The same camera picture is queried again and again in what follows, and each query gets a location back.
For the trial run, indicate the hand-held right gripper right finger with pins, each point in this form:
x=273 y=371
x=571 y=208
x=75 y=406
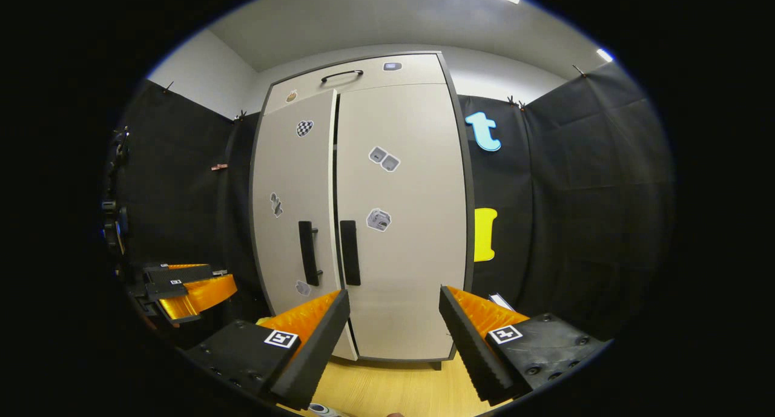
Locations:
x=469 y=356

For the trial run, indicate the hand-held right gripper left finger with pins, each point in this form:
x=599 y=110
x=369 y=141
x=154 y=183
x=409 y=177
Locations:
x=315 y=359

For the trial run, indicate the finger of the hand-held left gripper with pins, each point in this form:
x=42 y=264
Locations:
x=181 y=272
x=203 y=293

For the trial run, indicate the grey cabinet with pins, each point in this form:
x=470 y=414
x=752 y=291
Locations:
x=469 y=235

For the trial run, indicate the cabinet drawer front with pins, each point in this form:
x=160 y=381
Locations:
x=418 y=72

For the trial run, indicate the black device on stand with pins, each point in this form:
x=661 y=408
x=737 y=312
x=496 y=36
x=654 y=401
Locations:
x=114 y=217

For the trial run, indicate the short ceiling light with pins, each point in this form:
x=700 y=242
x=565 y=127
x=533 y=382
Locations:
x=604 y=55

